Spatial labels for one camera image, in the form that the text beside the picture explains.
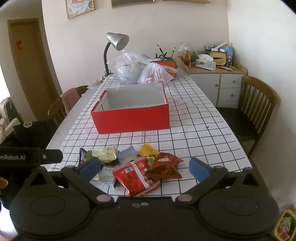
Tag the light blue snack packet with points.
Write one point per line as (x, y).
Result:
(127, 155)

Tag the beige snack packet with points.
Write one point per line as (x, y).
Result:
(106, 155)

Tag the red cardboard box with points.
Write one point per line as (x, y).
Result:
(133, 108)

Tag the amber liquid bottle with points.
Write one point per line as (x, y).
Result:
(187, 57)

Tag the brown Oreo snack packet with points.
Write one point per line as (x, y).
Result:
(165, 166)

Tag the right wooden chair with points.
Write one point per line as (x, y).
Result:
(248, 121)

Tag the power strip on table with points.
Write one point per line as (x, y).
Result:
(97, 83)

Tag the small green yellow candy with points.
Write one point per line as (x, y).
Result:
(150, 159)

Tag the black snack packet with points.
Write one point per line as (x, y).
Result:
(82, 155)

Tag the left wooden chair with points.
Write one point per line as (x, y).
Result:
(57, 111)

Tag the green snack packet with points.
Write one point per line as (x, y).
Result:
(89, 156)

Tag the white and blue snack packet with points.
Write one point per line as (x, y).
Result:
(105, 177)

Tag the red snack bag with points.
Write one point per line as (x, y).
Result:
(132, 176)

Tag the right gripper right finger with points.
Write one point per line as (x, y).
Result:
(207, 176)

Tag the yellow basket on floor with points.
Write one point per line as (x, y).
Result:
(285, 227)

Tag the wooden chair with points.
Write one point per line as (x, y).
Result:
(57, 111)
(248, 121)

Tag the tissue box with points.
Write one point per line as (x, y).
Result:
(205, 61)

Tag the framed picture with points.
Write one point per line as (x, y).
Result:
(78, 7)

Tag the large clear plastic bag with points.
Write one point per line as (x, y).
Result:
(129, 66)

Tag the orange green box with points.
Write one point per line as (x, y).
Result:
(168, 64)

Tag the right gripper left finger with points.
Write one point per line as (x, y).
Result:
(79, 180)

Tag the white grid tablecloth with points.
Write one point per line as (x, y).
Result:
(196, 130)

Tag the left human hand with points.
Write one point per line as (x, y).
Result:
(3, 183)

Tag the yellow snack packet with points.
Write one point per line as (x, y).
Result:
(147, 150)

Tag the white drawer cabinet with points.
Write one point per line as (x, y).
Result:
(222, 87)

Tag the wooden door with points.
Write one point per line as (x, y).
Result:
(31, 65)

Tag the pink cloth on chair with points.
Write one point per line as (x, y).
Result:
(69, 99)

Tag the small plastic bag with snacks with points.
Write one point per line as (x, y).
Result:
(156, 73)

